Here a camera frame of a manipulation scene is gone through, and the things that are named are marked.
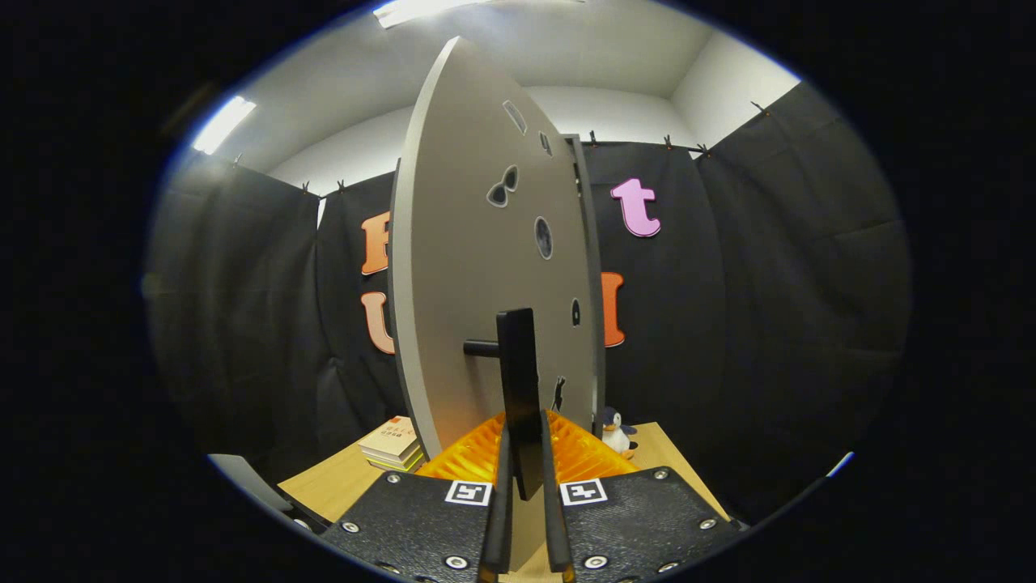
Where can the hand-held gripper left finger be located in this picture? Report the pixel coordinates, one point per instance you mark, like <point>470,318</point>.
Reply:
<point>499,518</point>

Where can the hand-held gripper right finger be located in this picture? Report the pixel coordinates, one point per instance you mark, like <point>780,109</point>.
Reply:
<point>554,518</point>

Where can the beige shoe cabinet door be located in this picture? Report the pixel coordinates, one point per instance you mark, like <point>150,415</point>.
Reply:
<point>469,267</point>

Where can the penguin plush toy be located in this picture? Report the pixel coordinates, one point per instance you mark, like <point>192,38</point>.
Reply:
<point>615,433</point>

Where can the yellow edged book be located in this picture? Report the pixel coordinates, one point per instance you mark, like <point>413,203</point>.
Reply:
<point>401,459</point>

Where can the beige cover book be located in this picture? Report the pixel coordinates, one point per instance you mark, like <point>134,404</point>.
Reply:
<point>392,435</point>

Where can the black backdrop cloth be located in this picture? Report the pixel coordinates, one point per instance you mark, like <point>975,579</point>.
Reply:
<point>728,324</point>

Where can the narrow ceiling light strip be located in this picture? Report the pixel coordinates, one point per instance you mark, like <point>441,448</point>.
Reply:
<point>222,125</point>

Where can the wide ceiling light panel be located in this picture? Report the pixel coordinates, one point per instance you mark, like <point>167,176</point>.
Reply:
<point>405,11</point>

